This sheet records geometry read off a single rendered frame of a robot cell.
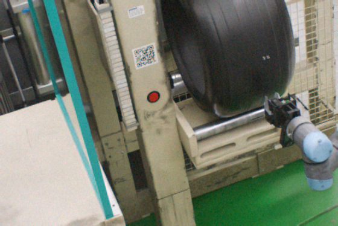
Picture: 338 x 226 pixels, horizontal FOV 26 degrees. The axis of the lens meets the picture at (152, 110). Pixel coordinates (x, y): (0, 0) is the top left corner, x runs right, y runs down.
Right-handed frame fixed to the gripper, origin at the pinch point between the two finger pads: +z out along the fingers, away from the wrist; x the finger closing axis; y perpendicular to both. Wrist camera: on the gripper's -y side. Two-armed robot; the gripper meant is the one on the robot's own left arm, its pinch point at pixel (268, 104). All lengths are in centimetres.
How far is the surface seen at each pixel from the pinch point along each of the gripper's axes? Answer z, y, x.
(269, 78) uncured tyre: -3.7, 11.1, 0.0
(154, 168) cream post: 19.6, -21.9, 37.5
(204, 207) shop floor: 78, -92, 9
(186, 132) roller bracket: 8.5, -5.1, 26.2
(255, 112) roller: 10.9, -8.0, 1.1
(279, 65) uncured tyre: -4.6, 14.9, -3.4
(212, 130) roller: 10.3, -8.9, 16.9
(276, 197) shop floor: 69, -93, -24
